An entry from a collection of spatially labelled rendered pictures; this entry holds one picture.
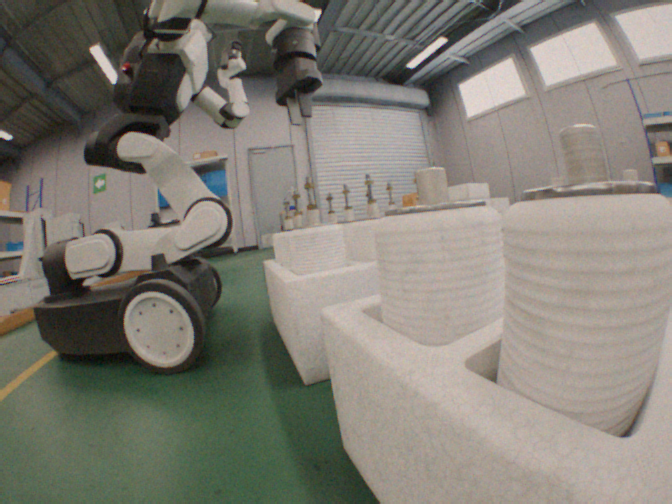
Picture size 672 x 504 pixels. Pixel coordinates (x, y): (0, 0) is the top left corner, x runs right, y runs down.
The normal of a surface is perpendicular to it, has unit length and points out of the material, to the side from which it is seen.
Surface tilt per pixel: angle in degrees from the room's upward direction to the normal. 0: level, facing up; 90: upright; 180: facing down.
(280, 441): 0
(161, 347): 90
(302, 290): 90
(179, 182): 90
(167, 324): 90
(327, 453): 0
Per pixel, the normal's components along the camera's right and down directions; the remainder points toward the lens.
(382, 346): -0.14, -0.99
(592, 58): -0.93, 0.16
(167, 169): 0.52, 0.39
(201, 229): 0.33, 0.04
